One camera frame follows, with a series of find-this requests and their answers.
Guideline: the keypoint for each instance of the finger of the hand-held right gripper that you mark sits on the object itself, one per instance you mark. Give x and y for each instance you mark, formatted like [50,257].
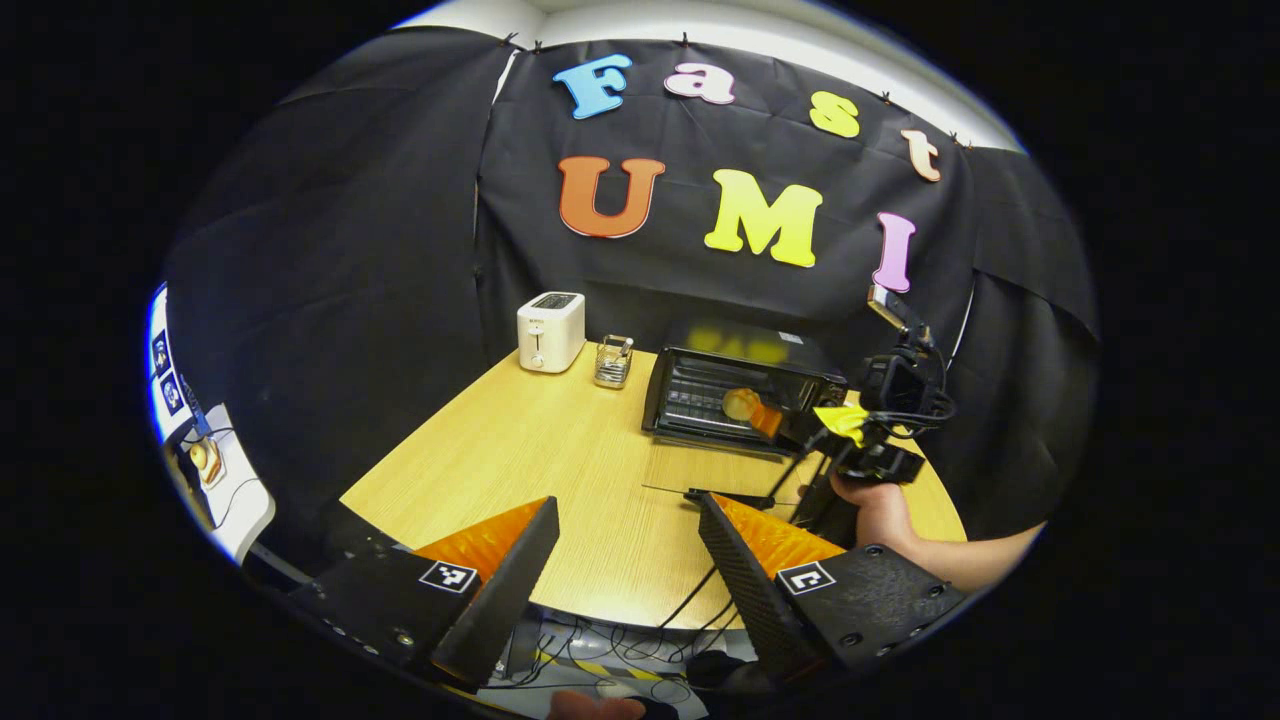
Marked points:
[767,420]

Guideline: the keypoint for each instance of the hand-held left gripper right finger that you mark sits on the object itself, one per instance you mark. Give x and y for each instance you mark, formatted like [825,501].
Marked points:
[745,590]

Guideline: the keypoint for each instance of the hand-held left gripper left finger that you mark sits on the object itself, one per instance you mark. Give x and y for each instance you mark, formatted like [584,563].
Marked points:
[500,595]

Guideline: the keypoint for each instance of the round yellow bun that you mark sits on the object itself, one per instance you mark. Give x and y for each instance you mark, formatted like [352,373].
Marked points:
[738,404]

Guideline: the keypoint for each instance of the black electric oven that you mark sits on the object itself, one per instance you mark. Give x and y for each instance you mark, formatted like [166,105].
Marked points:
[700,400]

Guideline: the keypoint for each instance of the white toaster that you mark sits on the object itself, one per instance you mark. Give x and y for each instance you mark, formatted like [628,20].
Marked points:
[550,335]

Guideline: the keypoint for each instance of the white side table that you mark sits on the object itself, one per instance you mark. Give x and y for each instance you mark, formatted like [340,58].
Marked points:
[245,500]

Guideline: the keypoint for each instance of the small orange round object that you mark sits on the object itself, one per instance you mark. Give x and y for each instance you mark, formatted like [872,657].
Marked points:
[203,460]

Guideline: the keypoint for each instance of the black backdrop cloth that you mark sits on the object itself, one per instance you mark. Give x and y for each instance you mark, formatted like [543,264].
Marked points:
[350,250]

